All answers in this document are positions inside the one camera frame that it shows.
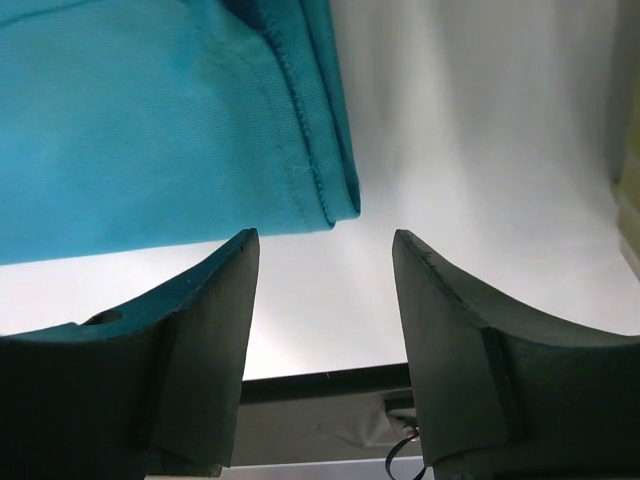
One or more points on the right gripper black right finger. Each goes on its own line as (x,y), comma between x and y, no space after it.
(505,391)

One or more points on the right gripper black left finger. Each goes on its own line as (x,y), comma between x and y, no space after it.
(149,387)

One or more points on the teal t shirt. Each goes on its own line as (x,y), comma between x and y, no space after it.
(135,124)

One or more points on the olive green plastic basket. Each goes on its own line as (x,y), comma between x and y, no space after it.
(625,88)

